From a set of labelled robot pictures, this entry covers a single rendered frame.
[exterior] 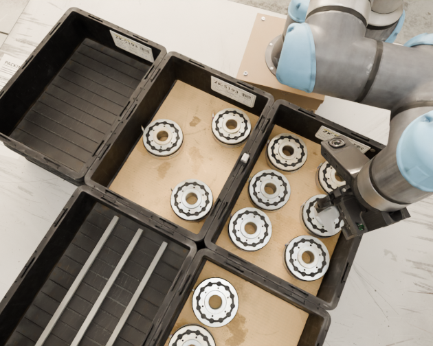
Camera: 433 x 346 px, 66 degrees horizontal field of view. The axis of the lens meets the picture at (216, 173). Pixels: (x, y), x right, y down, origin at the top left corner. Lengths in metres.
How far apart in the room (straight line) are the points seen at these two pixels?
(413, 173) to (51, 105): 0.88
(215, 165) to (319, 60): 0.51
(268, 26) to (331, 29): 0.73
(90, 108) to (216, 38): 0.50
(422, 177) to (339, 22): 0.19
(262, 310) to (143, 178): 0.43
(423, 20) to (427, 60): 2.16
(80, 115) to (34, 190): 0.27
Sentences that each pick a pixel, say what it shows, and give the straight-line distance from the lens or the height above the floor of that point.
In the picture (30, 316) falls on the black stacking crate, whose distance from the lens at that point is 0.91.
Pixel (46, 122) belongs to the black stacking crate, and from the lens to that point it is 1.01.
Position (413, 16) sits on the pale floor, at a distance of 2.60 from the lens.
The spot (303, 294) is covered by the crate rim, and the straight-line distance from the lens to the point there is 0.74.
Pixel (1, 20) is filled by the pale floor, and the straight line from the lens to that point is 2.55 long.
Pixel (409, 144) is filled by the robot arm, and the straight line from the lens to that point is 0.39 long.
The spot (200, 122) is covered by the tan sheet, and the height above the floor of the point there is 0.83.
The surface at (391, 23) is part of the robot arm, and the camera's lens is 0.92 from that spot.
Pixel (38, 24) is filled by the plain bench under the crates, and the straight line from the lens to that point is 1.39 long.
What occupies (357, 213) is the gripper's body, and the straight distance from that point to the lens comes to 0.56.
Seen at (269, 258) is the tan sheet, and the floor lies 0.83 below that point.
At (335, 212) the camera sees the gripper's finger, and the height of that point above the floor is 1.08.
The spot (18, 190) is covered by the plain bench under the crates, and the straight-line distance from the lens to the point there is 1.12.
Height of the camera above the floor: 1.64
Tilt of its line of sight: 72 degrees down
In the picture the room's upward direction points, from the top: 4 degrees clockwise
